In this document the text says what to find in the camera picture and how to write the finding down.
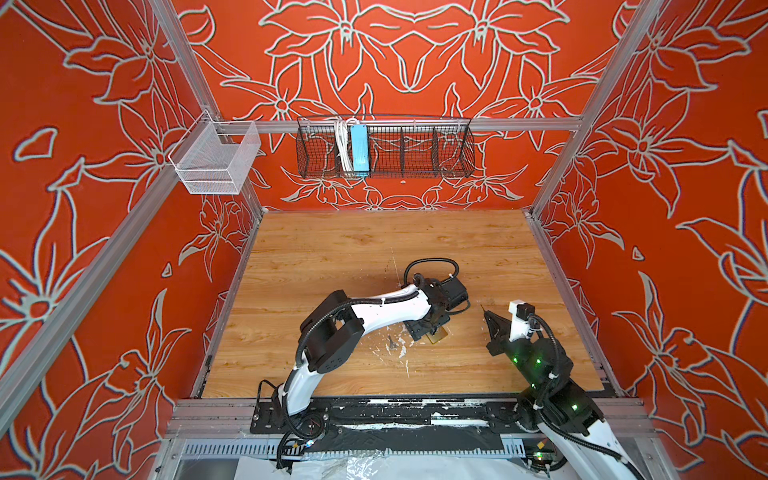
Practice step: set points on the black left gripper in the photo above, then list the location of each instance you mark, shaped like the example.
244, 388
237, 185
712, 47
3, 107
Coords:
419, 330

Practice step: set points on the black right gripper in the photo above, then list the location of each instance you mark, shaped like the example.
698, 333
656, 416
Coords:
502, 326

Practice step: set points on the brass padlock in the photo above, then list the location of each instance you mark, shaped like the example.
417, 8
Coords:
437, 335

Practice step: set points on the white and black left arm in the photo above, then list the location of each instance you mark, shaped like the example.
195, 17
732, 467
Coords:
331, 333

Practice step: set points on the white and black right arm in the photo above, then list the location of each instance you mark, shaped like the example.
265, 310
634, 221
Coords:
553, 404

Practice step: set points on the light blue box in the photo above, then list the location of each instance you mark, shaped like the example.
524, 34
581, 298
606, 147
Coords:
360, 149

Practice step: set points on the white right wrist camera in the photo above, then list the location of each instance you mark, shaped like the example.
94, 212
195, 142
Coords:
520, 323

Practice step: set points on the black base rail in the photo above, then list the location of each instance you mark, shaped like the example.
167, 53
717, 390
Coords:
483, 424

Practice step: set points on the black wire wall basket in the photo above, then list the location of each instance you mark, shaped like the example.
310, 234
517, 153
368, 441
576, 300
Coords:
400, 147

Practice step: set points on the white mesh wall basket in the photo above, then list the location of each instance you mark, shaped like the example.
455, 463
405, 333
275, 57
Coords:
206, 163

